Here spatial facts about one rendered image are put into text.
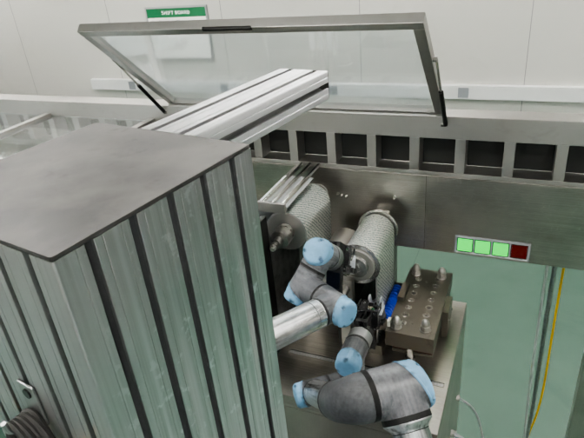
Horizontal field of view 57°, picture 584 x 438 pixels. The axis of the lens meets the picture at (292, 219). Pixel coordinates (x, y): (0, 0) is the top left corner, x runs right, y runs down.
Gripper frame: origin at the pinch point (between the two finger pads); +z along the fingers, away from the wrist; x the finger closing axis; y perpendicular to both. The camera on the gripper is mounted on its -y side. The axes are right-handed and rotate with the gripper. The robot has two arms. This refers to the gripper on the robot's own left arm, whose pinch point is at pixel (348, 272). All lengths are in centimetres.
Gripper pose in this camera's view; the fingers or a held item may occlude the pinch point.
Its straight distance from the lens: 175.4
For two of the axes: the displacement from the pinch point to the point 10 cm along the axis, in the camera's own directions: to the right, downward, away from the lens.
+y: 1.8, -9.7, 1.5
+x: -9.2, -1.1, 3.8
